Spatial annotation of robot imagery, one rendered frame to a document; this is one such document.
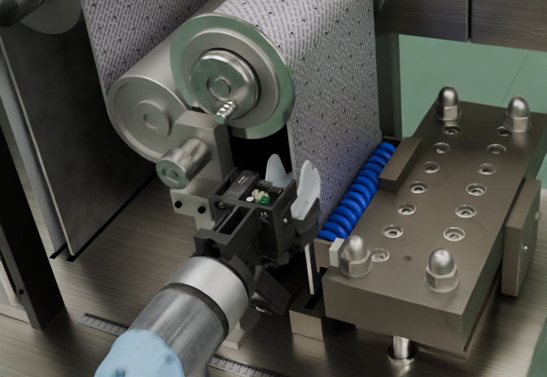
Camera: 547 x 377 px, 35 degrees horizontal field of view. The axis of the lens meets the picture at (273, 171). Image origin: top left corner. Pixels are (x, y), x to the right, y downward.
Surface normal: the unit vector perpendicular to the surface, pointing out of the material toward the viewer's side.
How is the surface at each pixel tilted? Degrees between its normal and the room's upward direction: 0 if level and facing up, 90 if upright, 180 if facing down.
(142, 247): 0
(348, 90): 90
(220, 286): 44
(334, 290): 90
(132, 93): 90
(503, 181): 0
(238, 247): 90
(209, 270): 13
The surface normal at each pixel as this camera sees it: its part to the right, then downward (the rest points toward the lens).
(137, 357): 0.07, -0.72
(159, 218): -0.11, -0.80
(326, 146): 0.88, 0.18
